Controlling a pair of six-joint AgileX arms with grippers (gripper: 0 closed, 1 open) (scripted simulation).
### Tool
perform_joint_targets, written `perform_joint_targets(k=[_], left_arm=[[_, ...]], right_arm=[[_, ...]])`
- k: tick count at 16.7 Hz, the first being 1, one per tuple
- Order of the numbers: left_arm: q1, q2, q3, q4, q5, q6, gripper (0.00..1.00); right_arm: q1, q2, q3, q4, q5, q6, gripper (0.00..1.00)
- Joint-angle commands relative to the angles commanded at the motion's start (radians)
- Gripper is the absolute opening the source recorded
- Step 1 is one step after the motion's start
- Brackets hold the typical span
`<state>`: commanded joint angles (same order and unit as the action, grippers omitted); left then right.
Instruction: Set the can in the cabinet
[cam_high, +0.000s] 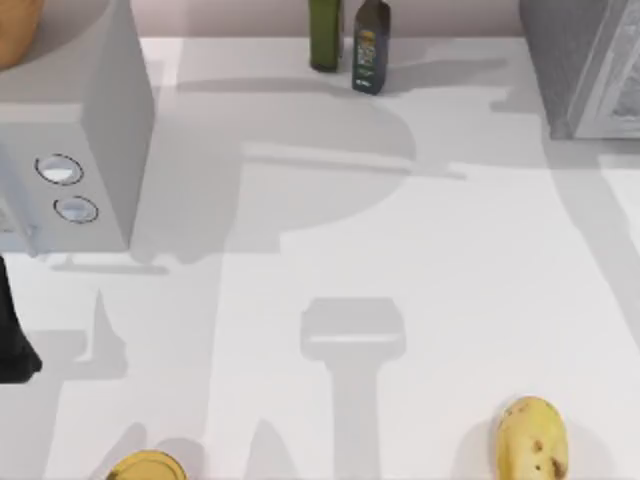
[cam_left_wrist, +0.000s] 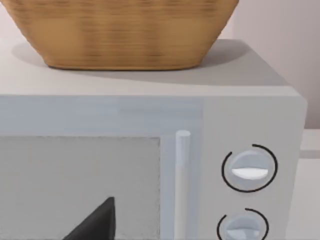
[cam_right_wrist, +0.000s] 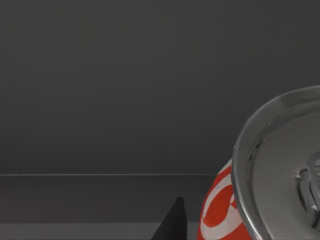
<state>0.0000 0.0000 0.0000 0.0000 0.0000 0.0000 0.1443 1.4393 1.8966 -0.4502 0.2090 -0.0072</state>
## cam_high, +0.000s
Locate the olive green bottle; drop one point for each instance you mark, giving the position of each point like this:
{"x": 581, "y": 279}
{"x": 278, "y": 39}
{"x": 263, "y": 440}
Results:
{"x": 325, "y": 35}

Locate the small microwave knob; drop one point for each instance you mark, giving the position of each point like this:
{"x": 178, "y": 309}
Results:
{"x": 76, "y": 209}

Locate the pale microwave oven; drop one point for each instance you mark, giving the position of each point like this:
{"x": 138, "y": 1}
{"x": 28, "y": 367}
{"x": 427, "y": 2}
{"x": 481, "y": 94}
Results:
{"x": 105, "y": 125}

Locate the orange round object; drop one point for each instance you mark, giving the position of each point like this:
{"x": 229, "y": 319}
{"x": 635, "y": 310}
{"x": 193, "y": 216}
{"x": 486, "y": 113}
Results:
{"x": 15, "y": 30}

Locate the large microwave knob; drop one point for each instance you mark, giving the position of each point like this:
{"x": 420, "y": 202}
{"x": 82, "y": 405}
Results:
{"x": 59, "y": 169}

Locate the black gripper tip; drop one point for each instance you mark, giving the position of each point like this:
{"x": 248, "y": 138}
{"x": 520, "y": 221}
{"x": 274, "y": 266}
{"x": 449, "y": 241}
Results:
{"x": 12, "y": 340}

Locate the dark labelled bottle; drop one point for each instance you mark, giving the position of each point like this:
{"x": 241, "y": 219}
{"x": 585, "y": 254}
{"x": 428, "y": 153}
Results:
{"x": 371, "y": 50}

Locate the yellow spotted banana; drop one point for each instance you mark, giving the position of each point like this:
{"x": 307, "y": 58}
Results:
{"x": 532, "y": 440}

